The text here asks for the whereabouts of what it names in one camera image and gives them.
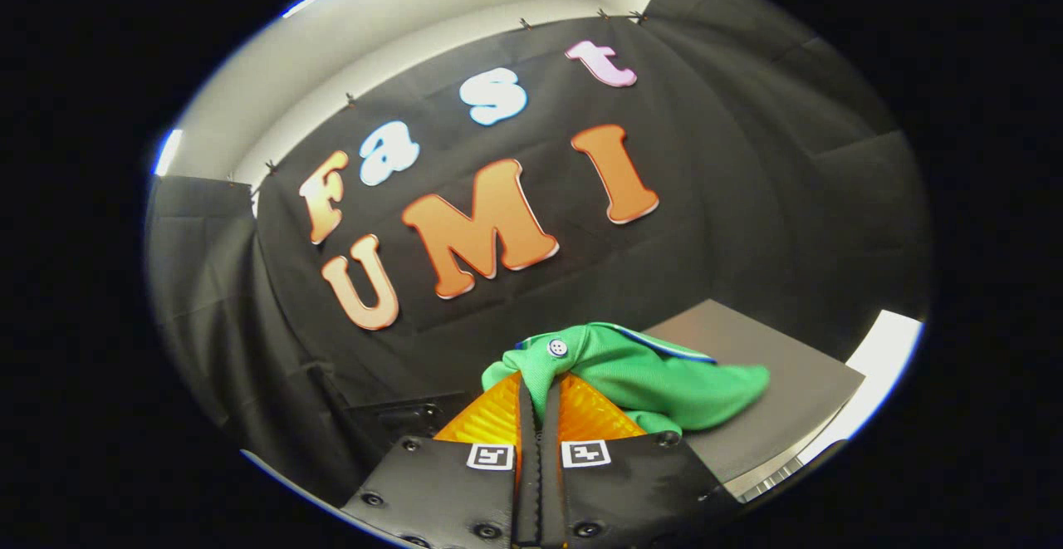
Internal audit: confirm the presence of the green polo shirt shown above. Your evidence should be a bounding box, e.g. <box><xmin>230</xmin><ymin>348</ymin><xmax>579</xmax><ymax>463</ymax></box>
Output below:
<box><xmin>482</xmin><ymin>322</ymin><xmax>771</xmax><ymax>435</ymax></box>

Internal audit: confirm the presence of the black backdrop cloth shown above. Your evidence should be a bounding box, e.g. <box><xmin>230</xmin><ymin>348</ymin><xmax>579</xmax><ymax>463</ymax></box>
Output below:
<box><xmin>145</xmin><ymin>0</ymin><xmax>931</xmax><ymax>508</ymax></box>

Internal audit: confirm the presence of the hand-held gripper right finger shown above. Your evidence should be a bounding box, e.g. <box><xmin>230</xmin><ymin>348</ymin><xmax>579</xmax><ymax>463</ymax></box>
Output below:
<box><xmin>538</xmin><ymin>370</ymin><xmax>746</xmax><ymax>549</ymax></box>

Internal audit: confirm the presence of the grey metal cabinet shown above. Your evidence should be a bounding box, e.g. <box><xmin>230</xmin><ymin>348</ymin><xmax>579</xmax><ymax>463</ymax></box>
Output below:
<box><xmin>644</xmin><ymin>300</ymin><xmax>866</xmax><ymax>483</ymax></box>

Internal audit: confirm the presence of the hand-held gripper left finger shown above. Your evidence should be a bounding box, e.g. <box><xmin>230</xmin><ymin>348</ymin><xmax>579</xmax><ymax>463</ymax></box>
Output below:
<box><xmin>339</xmin><ymin>370</ymin><xmax>539</xmax><ymax>549</ymax></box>

